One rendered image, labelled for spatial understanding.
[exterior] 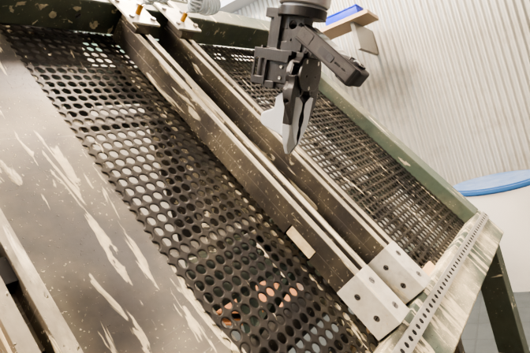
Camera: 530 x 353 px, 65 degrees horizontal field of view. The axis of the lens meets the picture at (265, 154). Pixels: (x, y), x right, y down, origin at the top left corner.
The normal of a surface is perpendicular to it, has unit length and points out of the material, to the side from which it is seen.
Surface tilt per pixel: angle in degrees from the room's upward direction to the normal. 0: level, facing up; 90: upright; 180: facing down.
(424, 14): 90
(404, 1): 90
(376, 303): 90
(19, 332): 57
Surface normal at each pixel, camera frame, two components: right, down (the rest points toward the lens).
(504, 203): -0.38, 0.15
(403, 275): -0.59, 0.14
